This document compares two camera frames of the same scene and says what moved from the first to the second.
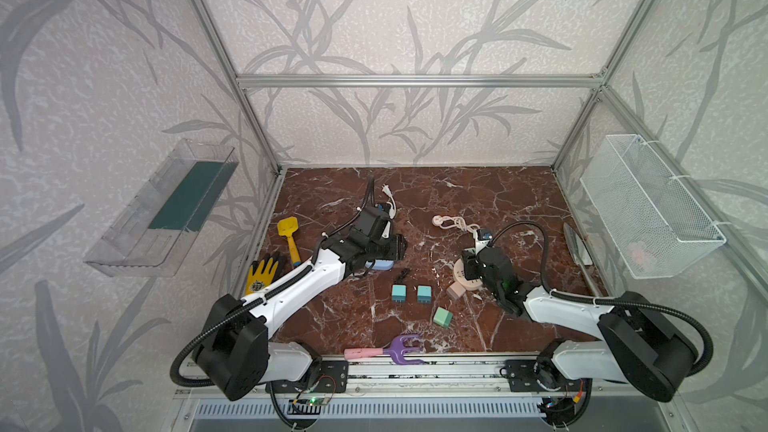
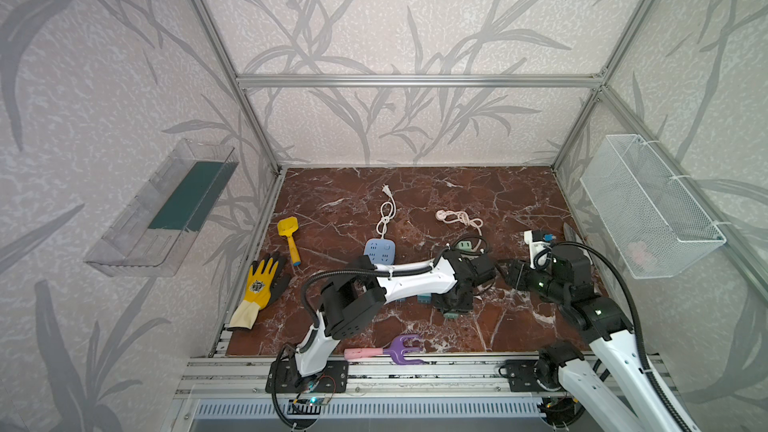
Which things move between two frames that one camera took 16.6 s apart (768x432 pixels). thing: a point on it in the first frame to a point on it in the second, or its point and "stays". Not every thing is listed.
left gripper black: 389,246 to 459,298
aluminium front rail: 434,374 stays
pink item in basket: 637,250 stays
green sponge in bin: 194,195 stays
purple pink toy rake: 397,351 stays
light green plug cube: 443,317 to 464,245
